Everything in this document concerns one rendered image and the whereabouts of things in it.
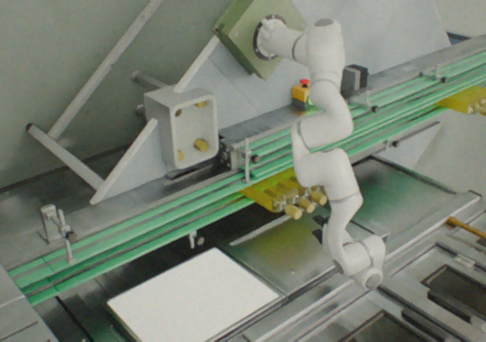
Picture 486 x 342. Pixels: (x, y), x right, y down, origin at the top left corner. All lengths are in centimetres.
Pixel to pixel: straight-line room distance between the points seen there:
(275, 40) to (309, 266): 73
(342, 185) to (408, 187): 90
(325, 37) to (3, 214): 138
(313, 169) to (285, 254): 48
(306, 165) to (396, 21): 128
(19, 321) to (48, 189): 125
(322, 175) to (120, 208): 67
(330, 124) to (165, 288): 70
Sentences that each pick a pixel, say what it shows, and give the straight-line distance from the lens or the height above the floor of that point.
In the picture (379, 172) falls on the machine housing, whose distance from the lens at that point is 245.
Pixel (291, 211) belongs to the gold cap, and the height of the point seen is 114.
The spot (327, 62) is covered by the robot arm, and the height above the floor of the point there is 122.
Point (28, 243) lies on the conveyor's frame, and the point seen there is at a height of 82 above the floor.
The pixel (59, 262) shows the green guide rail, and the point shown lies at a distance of 169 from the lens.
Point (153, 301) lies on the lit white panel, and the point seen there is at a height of 108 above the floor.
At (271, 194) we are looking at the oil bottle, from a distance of 191.
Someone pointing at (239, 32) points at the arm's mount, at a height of 84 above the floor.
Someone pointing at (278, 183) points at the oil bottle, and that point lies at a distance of 197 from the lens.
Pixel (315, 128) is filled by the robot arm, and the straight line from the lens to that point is 155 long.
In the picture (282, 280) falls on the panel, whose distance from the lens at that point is 179.
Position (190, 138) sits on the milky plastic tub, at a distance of 197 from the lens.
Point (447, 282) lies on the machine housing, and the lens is 193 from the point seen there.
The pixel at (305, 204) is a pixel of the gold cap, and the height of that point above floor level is 115.
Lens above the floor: 225
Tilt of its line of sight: 43 degrees down
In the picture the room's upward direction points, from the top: 120 degrees clockwise
